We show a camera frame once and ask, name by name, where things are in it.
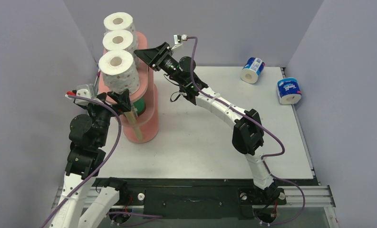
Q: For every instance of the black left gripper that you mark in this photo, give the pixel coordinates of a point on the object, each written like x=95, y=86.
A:
x=122, y=99

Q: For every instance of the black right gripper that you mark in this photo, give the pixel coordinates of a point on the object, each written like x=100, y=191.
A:
x=160, y=58

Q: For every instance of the green brown roll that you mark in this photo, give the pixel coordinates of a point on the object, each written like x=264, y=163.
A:
x=138, y=107

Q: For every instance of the white dotted toilet roll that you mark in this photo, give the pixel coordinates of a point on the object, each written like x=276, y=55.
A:
x=119, y=21
x=120, y=40
x=119, y=71

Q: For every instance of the blue Tempo packaged roll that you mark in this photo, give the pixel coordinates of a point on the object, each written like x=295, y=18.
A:
x=288, y=91

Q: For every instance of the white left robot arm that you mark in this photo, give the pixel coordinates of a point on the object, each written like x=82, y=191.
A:
x=94, y=137

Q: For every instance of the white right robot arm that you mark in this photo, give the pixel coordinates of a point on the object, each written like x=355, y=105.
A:
x=247, y=132

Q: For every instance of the pink three-tier wooden shelf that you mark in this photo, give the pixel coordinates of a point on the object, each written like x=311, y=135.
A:
x=145, y=127

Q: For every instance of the blue white packaged roll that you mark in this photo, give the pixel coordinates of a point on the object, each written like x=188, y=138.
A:
x=251, y=71

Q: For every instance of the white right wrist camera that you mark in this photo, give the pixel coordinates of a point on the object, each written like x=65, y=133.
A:
x=178, y=41

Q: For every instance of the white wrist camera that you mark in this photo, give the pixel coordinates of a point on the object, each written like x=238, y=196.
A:
x=178, y=41
x=86, y=91

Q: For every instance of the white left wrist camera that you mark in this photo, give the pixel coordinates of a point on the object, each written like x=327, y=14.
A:
x=86, y=91

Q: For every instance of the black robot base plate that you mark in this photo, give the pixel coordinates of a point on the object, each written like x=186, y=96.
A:
x=199, y=198

